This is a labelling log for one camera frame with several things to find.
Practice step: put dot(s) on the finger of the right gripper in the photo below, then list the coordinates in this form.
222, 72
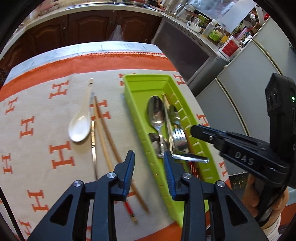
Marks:
209, 135

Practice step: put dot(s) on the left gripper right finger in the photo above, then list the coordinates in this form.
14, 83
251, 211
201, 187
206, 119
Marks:
174, 172

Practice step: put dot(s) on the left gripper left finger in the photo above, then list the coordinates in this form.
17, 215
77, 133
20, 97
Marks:
124, 172

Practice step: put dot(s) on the steel fork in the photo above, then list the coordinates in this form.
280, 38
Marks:
181, 147

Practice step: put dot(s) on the small steel teaspoon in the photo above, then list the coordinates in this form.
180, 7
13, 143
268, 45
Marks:
174, 116

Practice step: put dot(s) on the large hammered steel spoon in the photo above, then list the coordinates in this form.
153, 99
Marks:
156, 116

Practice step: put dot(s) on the dark brown wooden chopstick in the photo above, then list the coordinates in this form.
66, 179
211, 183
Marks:
192, 147

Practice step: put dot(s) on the wide steel soup spoon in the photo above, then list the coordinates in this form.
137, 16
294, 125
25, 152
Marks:
156, 144

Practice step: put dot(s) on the dark wooden kitchen cabinets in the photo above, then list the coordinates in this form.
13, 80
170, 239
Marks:
77, 28

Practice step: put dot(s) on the white ceramic soup spoon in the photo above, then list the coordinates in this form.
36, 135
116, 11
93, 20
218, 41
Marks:
80, 125

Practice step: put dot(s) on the grey side cabinet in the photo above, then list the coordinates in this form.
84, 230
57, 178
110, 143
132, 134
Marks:
195, 58

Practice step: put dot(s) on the orange white H-pattern cloth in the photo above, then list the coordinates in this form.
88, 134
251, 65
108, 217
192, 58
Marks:
39, 161

